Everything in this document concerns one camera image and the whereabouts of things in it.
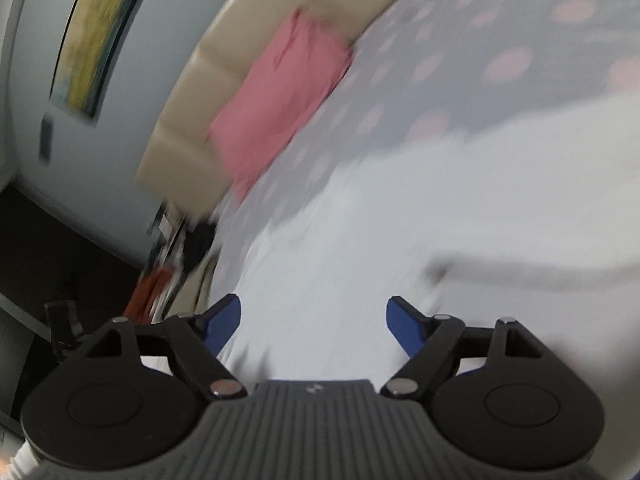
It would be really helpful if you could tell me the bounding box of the polka dot bed sheet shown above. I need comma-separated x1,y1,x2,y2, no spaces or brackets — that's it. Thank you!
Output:
219,0,639,266

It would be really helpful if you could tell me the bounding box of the white muslin garment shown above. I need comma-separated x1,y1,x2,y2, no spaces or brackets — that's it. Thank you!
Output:
215,92,639,384

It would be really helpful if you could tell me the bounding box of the pink pillow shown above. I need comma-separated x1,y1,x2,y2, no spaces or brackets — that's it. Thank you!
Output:
207,8,352,203

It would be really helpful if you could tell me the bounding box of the orange brown cloth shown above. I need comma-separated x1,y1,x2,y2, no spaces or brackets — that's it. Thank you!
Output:
124,266,172,325

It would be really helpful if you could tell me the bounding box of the beige padded headboard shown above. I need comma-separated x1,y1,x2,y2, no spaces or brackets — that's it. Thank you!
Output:
135,0,442,221

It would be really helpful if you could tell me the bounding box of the dark wall sconce left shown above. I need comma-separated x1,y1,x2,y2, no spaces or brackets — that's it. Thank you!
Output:
38,115,54,166

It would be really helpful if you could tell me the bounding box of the black clothing heap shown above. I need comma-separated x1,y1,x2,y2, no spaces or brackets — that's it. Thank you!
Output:
182,221,217,275

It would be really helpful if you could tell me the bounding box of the landscape painting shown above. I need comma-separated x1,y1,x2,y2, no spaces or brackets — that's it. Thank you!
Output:
50,0,140,120

